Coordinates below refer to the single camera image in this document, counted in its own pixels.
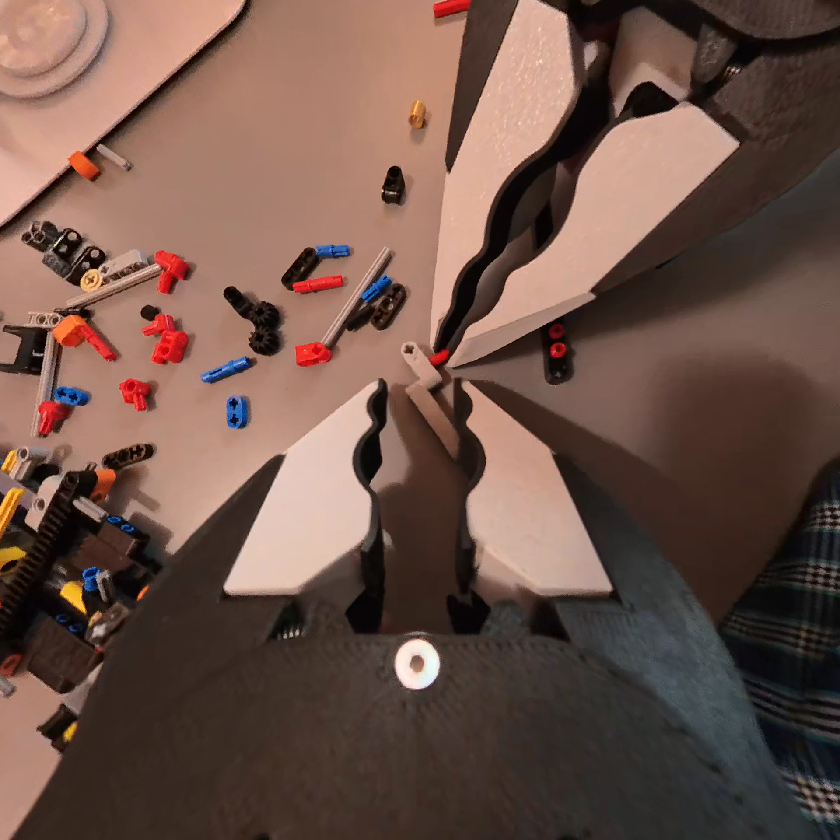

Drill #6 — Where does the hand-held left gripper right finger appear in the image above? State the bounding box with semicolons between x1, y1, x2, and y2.
452;379;615;601

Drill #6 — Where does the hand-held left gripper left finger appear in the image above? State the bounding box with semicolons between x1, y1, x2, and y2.
223;378;389;621

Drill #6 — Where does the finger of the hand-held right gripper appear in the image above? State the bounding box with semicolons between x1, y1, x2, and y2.
430;0;586;352
449;10;749;370

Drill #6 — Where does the light grey lego beam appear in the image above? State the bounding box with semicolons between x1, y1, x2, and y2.
399;340;462;462

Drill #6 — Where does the long blue lego pin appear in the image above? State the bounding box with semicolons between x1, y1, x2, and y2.
199;356;253;385

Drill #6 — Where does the short black lego beam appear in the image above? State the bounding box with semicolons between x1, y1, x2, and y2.
280;246;320;291
368;281;408;332

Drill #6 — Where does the long grey lego axle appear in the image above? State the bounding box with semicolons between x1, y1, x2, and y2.
31;331;64;421
64;262;162;311
321;246;395;349

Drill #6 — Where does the black angled lego connector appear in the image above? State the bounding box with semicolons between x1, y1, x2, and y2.
222;285;261;323

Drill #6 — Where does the partly built lego model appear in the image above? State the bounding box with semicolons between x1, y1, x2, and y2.
0;449;166;756

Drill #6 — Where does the light grey lego liftarm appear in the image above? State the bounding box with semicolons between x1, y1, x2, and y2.
98;248;151;280

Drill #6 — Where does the black lego connector block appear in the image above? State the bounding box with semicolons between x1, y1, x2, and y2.
43;227;108;286

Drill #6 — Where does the black beam with red pins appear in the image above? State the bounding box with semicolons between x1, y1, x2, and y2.
541;319;574;386

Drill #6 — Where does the person's plaid shirt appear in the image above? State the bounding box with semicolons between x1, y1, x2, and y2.
718;459;840;840

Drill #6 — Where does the white board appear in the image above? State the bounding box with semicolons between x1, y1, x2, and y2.
0;0;248;228

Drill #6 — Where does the clear round lid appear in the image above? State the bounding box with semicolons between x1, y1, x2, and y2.
0;0;110;101

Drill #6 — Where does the black lego frame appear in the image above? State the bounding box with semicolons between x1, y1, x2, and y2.
0;324;51;375

